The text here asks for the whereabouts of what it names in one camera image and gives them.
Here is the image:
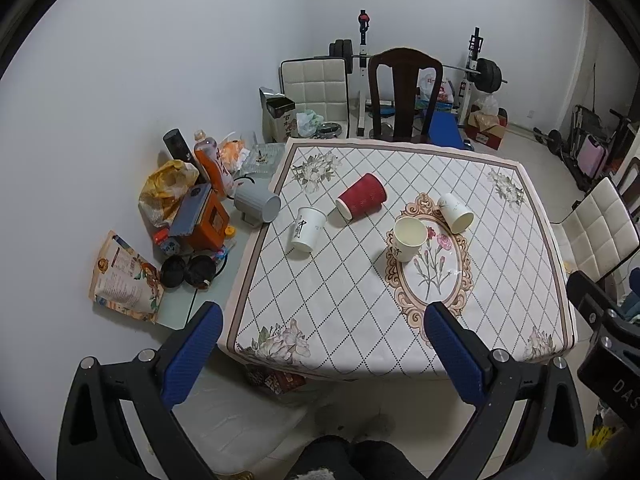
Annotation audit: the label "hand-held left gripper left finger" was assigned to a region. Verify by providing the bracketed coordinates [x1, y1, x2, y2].
[57, 302, 224, 480]

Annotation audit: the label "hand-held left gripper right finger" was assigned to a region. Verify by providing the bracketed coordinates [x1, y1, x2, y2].
[424, 302, 586, 480]

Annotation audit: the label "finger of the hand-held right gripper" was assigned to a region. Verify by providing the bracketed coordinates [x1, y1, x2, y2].
[567, 270, 624, 331]

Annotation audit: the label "cream-lined white paper cup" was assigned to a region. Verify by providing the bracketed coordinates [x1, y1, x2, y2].
[391, 216, 429, 263]

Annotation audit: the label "white cup with floral speckles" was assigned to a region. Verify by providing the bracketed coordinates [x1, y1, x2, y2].
[437, 192, 475, 235]

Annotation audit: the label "white cup with black calligraphy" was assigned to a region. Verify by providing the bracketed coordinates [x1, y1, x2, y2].
[290, 206, 328, 254]

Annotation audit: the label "red ribbed paper cup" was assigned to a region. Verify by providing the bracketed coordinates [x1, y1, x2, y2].
[336, 173, 389, 222]

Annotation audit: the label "white padded chair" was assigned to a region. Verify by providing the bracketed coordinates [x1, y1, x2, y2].
[549, 176, 640, 282]
[278, 57, 350, 139]

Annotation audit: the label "white stool seat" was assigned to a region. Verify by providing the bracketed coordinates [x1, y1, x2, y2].
[119, 369, 310, 477]

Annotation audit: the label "black headphones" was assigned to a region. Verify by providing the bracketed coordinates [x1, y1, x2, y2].
[159, 254, 219, 290]

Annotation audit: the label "red printed packet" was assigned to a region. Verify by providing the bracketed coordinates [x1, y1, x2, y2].
[244, 364, 307, 397]

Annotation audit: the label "printed snack bag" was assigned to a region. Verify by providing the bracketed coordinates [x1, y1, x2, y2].
[88, 230, 165, 325]

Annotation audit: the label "small blue-label bottle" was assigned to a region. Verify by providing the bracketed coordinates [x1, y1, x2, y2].
[152, 229, 182, 259]

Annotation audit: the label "floral diamond-pattern tablecloth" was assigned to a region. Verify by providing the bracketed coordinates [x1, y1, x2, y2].
[216, 138, 577, 381]

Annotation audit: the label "orange box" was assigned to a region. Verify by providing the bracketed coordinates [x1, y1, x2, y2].
[186, 192, 231, 252]

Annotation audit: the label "pink suitcase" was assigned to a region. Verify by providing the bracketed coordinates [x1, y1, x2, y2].
[576, 134, 609, 179]

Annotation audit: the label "grey-blue notebook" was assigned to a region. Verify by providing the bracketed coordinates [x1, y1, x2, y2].
[168, 183, 214, 237]

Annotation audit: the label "grey ribbed mug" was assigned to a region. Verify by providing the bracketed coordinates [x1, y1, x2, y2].
[233, 180, 282, 229]

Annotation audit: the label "black dumbbell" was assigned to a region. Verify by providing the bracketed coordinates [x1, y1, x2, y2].
[533, 128, 567, 154]

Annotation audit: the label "yellow plastic bag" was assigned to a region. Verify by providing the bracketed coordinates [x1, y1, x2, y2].
[138, 159, 200, 229]

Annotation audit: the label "orange drink bottle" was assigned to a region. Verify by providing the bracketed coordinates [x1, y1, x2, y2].
[193, 130, 234, 197]

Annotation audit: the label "red cardboard box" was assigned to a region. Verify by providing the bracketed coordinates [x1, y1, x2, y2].
[465, 109, 507, 151]

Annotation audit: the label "orange snack packet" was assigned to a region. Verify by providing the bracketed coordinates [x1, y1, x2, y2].
[217, 136, 249, 175]

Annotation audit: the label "black thermos bottle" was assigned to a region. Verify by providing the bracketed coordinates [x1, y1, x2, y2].
[162, 129, 199, 172]

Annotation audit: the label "clear glass ashtray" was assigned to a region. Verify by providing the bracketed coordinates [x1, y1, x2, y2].
[243, 142, 287, 179]

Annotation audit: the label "blue workout bench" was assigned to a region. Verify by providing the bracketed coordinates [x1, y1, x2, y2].
[428, 111, 466, 150]

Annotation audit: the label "black barbell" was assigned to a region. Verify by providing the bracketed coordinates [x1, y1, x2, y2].
[312, 38, 509, 94]

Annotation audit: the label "brown tea box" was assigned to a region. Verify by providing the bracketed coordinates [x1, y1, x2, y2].
[259, 87, 300, 144]

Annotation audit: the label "pale green plastic bag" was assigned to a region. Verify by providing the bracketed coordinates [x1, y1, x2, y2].
[296, 108, 326, 137]

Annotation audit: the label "white and red plastic bag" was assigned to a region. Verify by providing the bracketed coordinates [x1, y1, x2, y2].
[416, 66, 456, 112]

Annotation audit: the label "dark wooden chair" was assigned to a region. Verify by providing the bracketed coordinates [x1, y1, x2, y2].
[367, 47, 444, 144]

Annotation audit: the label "white squat rack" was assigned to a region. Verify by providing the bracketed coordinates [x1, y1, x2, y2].
[350, 9, 483, 138]

